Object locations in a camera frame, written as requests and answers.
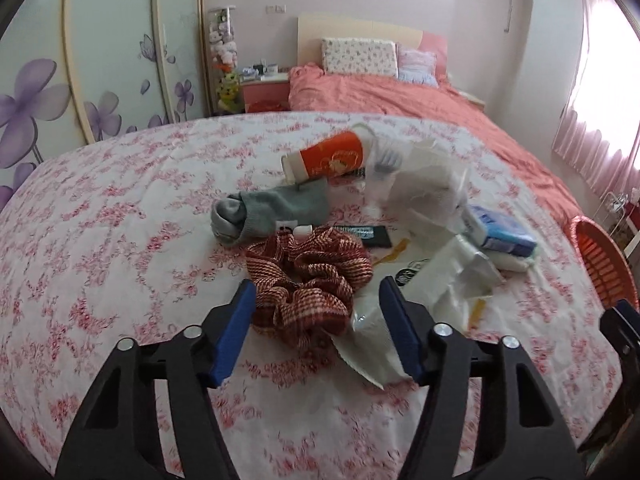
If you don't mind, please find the bed with pink duvet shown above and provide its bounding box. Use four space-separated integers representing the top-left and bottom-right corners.
289 62 583 226

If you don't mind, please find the red knit scrunchie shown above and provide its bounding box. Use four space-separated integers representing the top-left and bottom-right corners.
245 227 373 351

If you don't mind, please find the orange paper cup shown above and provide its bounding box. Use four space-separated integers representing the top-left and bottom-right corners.
281 130 371 183

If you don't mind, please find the orange plastic basket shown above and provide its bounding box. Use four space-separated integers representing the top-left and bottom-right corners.
565 216 640 311

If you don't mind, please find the white printed plastic bag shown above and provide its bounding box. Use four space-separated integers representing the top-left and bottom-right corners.
395 234 507 332

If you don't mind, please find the white paper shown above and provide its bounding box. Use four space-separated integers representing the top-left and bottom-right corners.
387 142 471 233

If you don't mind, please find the white floral pillow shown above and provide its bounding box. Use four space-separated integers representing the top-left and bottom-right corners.
320 37 399 78

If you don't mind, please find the pink curtain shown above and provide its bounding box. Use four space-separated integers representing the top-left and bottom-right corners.
552 0 640 181

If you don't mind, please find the flower print sliding wardrobe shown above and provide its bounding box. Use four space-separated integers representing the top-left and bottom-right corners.
0 0 208 201

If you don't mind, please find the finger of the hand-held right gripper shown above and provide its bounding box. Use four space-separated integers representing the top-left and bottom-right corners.
582 299 640 453

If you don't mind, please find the white wall conduit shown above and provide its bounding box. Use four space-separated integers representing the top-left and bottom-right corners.
504 0 534 33

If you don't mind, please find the grey sock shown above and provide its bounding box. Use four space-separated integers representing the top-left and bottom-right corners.
210 178 330 246

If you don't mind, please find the beige and pink headboard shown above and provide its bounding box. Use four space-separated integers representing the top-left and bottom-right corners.
297 12 448 68

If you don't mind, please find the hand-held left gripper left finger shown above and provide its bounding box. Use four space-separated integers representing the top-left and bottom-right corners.
54 279 258 480

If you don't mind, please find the plush toy display tube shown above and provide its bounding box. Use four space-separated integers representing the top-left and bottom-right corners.
207 6 246 113

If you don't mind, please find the white wire rack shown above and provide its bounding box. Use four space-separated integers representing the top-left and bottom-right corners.
597 192 640 251

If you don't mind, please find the pink striped pillow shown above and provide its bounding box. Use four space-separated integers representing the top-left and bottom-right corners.
397 45 438 85

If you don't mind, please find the pink nightstand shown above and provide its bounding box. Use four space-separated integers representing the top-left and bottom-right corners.
240 72 292 113

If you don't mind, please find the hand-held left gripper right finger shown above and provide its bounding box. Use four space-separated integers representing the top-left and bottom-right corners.
378 276 586 480

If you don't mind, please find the blue tissue packet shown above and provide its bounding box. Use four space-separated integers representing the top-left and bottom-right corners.
462 205 538 271

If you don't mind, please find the clear plastic cup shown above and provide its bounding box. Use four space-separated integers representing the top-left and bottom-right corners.
352 122 405 213

